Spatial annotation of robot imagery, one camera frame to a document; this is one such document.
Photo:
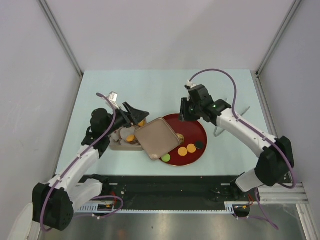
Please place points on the green round cookie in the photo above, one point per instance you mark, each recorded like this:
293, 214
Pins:
166, 158

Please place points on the white cable duct right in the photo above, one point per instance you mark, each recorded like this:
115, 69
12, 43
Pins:
239, 207

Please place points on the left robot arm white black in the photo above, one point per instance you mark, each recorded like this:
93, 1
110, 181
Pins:
55, 202

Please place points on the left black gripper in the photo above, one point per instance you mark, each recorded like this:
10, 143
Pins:
135, 115

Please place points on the tan square tin lid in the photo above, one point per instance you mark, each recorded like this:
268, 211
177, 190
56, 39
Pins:
157, 138

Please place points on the white cable duct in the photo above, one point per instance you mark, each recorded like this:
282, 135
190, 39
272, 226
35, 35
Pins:
96, 208
239, 207

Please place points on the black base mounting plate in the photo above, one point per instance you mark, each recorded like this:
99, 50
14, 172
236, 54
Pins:
173, 193

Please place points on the tan square tin box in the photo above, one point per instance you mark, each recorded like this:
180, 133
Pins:
118, 139

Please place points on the black round cookie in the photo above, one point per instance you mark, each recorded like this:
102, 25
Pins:
199, 145

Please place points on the orange round cookie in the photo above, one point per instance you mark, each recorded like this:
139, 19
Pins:
182, 151
191, 148
142, 123
130, 138

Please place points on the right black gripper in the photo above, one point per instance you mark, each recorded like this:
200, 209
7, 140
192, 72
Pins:
184, 115

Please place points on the white cable duct left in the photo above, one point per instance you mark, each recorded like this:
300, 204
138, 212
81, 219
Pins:
96, 208

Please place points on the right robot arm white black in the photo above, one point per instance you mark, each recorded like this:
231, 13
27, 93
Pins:
275, 155

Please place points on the round red lacquer tray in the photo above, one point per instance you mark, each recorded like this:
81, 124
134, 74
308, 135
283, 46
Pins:
188, 132

